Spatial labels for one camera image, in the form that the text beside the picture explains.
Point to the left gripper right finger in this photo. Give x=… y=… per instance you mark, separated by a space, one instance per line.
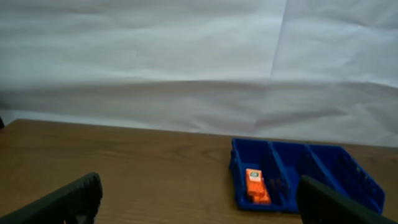
x=326 y=205

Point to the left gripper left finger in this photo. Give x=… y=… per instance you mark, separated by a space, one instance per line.
x=62 y=202

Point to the orange candy box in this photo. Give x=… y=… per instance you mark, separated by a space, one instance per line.
x=255 y=183
x=263 y=198

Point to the blue tray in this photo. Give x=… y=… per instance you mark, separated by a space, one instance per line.
x=323 y=165

